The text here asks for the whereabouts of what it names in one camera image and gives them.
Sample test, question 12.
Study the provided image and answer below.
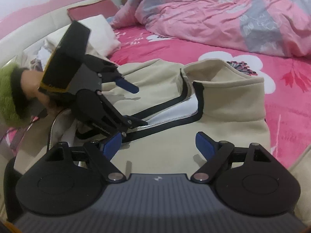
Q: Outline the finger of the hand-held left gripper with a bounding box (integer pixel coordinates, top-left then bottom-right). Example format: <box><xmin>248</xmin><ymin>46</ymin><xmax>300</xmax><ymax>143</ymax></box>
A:
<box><xmin>97</xmin><ymin>91</ymin><xmax>149</xmax><ymax>136</ymax></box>
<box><xmin>97</xmin><ymin>62</ymin><xmax>139</xmax><ymax>94</ymax></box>

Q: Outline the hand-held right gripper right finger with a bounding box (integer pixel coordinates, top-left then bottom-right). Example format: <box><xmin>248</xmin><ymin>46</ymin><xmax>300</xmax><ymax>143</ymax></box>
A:
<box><xmin>191</xmin><ymin>131</ymin><xmax>271</xmax><ymax>182</ymax></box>

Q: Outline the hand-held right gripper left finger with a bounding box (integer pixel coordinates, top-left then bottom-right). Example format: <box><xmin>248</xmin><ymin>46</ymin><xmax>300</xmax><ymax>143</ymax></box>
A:
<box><xmin>45</xmin><ymin>133</ymin><xmax>127</xmax><ymax>182</ymax></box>

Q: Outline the beige zip jacket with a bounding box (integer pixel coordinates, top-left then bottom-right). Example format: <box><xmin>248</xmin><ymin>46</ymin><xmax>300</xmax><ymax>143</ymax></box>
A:
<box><xmin>12</xmin><ymin>58</ymin><xmax>311</xmax><ymax>214</ymax></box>

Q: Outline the folded white clothes pile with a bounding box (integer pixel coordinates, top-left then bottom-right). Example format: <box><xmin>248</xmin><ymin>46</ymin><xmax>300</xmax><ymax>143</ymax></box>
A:
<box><xmin>46</xmin><ymin>15</ymin><xmax>122</xmax><ymax>56</ymax></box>

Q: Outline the person's left hand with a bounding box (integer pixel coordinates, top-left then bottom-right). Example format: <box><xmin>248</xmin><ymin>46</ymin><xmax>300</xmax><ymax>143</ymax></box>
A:
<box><xmin>21</xmin><ymin>70</ymin><xmax>73</xmax><ymax>114</ymax></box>

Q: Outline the white printed cloth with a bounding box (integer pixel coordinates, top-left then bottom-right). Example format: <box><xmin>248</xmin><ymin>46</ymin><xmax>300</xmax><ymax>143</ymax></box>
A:
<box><xmin>36</xmin><ymin>46</ymin><xmax>52</xmax><ymax>63</ymax></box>

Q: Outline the dark pink pillow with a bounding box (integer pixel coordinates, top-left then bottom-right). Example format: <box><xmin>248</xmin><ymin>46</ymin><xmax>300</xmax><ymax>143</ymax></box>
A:
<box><xmin>67</xmin><ymin>0</ymin><xmax>119</xmax><ymax>21</ymax></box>

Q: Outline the pink floral blanket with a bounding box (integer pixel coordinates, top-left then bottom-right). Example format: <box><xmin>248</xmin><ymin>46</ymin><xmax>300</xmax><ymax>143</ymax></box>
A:
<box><xmin>0</xmin><ymin>25</ymin><xmax>311</xmax><ymax>165</ymax></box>

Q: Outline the pink grey floral duvet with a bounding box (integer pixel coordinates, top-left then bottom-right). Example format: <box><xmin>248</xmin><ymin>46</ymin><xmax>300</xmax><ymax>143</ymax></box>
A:
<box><xmin>107</xmin><ymin>0</ymin><xmax>311</xmax><ymax>57</ymax></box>

